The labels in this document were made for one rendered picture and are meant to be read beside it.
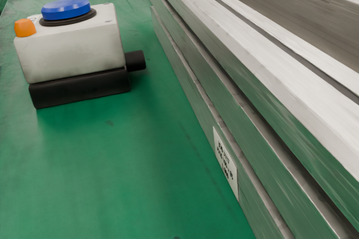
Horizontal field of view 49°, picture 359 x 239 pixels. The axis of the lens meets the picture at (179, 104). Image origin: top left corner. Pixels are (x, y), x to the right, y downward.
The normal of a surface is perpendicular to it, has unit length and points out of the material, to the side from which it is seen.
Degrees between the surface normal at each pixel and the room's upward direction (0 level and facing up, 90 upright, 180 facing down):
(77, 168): 0
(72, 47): 90
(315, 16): 90
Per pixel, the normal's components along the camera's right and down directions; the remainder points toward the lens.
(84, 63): 0.18, 0.43
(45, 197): -0.12, -0.88
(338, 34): -0.97, 0.19
